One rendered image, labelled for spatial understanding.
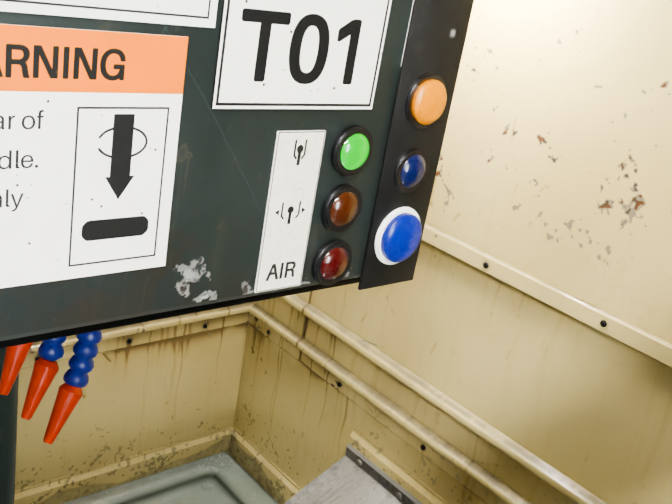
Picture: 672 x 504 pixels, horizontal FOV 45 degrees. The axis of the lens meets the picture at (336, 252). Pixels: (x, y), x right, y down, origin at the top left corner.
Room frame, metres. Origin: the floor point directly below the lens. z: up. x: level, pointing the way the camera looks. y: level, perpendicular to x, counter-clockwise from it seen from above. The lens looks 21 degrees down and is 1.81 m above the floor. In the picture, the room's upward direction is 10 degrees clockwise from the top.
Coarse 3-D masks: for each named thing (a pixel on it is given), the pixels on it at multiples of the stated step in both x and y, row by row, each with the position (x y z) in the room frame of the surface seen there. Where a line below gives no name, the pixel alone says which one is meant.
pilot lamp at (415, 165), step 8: (408, 160) 0.45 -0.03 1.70; (416, 160) 0.45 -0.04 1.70; (424, 160) 0.46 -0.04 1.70; (408, 168) 0.45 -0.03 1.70; (416, 168) 0.45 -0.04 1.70; (424, 168) 0.46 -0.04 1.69; (408, 176) 0.45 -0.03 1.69; (416, 176) 0.45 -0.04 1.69; (408, 184) 0.45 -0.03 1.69; (416, 184) 0.45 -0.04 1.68
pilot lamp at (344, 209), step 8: (336, 200) 0.41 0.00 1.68; (344, 200) 0.42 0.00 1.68; (352, 200) 0.42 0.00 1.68; (336, 208) 0.41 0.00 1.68; (344, 208) 0.41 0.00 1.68; (352, 208) 0.42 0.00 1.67; (336, 216) 0.41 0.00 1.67; (344, 216) 0.42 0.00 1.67; (352, 216) 0.42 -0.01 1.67; (336, 224) 0.42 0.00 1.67; (344, 224) 0.42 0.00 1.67
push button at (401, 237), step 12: (396, 216) 0.45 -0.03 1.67; (408, 216) 0.45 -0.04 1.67; (396, 228) 0.44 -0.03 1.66; (408, 228) 0.45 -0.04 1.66; (420, 228) 0.46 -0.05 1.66; (384, 240) 0.44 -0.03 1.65; (396, 240) 0.44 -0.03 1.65; (408, 240) 0.45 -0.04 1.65; (384, 252) 0.44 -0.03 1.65; (396, 252) 0.44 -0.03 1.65; (408, 252) 0.45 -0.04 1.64
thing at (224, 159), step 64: (192, 64) 0.35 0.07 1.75; (384, 64) 0.43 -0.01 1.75; (192, 128) 0.35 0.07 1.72; (256, 128) 0.38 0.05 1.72; (320, 128) 0.41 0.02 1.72; (384, 128) 0.44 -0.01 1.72; (192, 192) 0.36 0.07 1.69; (256, 192) 0.38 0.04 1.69; (320, 192) 0.41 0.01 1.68; (192, 256) 0.36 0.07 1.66; (256, 256) 0.39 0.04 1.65; (0, 320) 0.30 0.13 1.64; (64, 320) 0.32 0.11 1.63; (128, 320) 0.35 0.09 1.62
